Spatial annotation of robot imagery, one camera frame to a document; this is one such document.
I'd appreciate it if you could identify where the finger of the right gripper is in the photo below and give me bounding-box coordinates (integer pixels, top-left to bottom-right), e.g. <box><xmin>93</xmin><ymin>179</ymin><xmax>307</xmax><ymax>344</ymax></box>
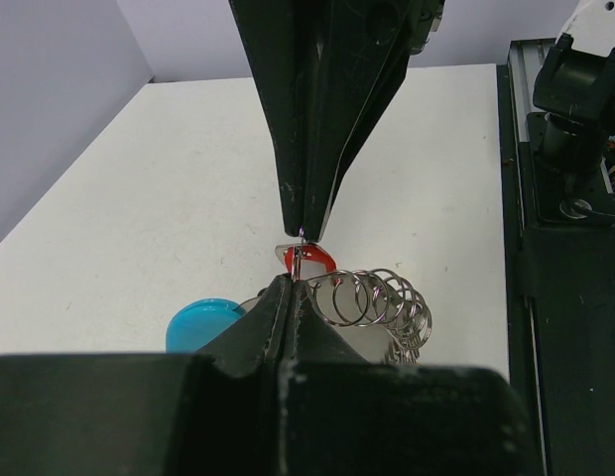
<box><xmin>302</xmin><ymin>1</ymin><xmax>444</xmax><ymax>242</ymax></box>
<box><xmin>229</xmin><ymin>1</ymin><xmax>336</xmax><ymax>236</ymax></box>

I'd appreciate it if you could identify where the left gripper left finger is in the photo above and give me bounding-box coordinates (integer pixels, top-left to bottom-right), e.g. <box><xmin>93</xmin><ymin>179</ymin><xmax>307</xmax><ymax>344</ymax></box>
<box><xmin>0</xmin><ymin>276</ymin><xmax>293</xmax><ymax>475</ymax></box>

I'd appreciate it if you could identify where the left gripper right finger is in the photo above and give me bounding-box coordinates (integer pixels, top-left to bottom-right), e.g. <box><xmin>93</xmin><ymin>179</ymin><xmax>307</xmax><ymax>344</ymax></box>
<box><xmin>280</xmin><ymin>282</ymin><xmax>543</xmax><ymax>475</ymax></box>

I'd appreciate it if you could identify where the large keyring blue handle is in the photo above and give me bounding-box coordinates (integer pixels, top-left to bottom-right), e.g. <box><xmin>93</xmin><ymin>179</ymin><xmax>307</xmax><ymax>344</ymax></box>
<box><xmin>165</xmin><ymin>268</ymin><xmax>432</xmax><ymax>365</ymax></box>

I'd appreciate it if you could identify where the red tag key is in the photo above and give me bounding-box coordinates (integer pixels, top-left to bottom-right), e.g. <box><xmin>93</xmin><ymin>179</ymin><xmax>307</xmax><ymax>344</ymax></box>
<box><xmin>275</xmin><ymin>243</ymin><xmax>337</xmax><ymax>281</ymax></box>

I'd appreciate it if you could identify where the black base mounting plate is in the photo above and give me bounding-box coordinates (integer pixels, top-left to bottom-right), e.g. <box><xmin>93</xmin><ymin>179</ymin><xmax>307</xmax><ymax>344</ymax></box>
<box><xmin>497</xmin><ymin>39</ymin><xmax>615</xmax><ymax>475</ymax></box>

